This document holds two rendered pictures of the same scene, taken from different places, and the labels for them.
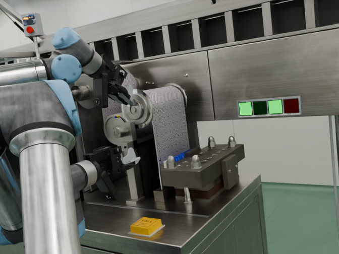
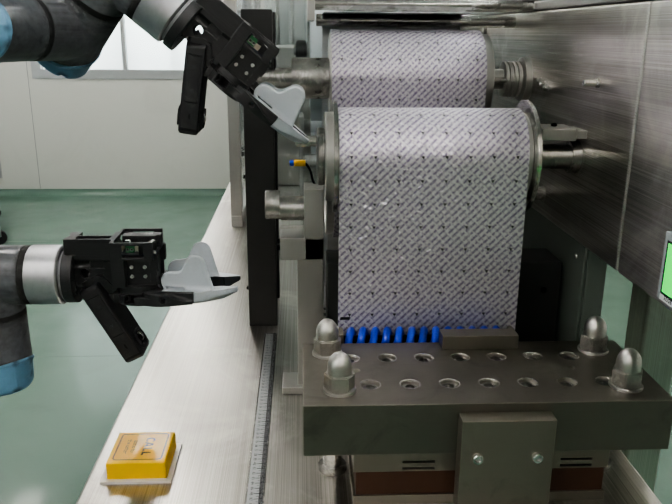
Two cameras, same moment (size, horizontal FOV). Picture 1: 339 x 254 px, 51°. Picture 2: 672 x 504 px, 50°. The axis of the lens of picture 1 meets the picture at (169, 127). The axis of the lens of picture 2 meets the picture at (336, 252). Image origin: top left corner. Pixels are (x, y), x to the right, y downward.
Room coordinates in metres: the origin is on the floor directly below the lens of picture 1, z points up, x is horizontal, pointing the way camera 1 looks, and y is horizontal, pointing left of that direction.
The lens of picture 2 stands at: (0.76, -0.64, 1.40)
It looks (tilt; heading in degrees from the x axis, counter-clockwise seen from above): 17 degrees down; 53
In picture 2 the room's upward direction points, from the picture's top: straight up
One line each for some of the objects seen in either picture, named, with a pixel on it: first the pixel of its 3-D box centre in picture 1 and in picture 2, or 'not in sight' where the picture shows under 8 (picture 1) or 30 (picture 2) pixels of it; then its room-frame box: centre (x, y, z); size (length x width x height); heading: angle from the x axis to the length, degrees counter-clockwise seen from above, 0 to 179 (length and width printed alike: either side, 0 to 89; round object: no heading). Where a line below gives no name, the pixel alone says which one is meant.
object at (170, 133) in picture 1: (172, 138); (429, 274); (1.39, -0.01, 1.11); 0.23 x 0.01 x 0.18; 146
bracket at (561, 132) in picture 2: not in sight; (558, 130); (1.57, -0.05, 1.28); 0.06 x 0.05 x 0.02; 146
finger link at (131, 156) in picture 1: (131, 156); (198, 277); (1.13, 0.13, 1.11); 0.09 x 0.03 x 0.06; 137
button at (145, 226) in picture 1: (146, 226); (142, 455); (1.04, 0.11, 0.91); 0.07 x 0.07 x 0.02; 56
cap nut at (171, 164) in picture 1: (171, 161); (327, 336); (1.24, 0.01, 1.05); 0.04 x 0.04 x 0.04
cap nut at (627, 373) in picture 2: (231, 140); (628, 367); (1.46, -0.25, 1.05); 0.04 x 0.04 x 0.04
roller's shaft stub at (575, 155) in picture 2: not in sight; (550, 156); (1.56, -0.05, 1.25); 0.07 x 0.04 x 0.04; 146
